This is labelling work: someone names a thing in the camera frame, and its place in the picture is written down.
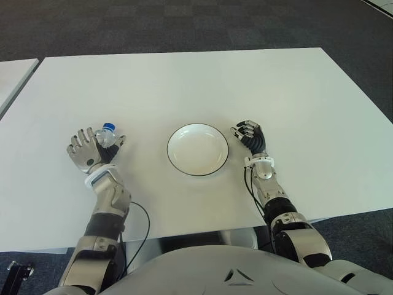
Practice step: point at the clear water bottle blue cap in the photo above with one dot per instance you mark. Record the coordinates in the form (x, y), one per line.
(106, 136)

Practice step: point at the grey robot torso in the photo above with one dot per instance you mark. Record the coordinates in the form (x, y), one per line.
(233, 270)

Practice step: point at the black metal stand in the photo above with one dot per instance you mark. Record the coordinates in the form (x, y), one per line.
(17, 273)

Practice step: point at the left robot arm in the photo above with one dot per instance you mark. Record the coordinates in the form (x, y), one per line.
(107, 196)

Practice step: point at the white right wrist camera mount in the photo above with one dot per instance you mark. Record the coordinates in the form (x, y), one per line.
(261, 159)

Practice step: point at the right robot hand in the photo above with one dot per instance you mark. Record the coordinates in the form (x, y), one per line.
(256, 138)

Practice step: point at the white robot waist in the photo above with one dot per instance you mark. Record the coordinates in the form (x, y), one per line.
(242, 238)

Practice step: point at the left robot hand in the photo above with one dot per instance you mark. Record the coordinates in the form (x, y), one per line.
(84, 153)

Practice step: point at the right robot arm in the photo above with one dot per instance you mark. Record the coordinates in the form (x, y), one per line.
(294, 227)

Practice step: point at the neighbouring white table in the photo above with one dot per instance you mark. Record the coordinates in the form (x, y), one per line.
(13, 80)

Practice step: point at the white plate black rim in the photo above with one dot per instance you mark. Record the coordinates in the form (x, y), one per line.
(198, 150)

